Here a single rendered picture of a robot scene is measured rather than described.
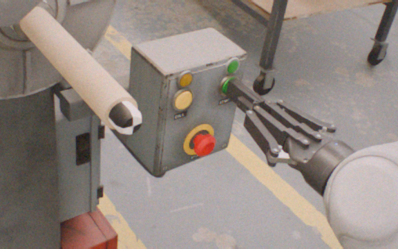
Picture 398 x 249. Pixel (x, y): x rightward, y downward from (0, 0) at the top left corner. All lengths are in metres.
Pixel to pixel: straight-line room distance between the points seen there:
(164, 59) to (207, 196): 1.43
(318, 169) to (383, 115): 2.28
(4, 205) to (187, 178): 1.33
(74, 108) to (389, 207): 0.53
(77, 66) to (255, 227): 1.68
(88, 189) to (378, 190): 0.76
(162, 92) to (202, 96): 0.08
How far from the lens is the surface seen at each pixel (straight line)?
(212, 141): 0.85
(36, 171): 0.97
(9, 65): 0.64
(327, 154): 0.69
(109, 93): 0.44
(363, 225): 0.45
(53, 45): 0.52
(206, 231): 2.04
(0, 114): 0.87
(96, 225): 1.20
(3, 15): 0.28
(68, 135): 1.00
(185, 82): 0.77
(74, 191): 1.10
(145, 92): 0.81
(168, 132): 0.81
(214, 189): 2.20
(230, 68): 0.81
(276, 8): 2.61
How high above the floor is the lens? 1.52
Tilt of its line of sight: 37 degrees down
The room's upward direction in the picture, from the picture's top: 9 degrees clockwise
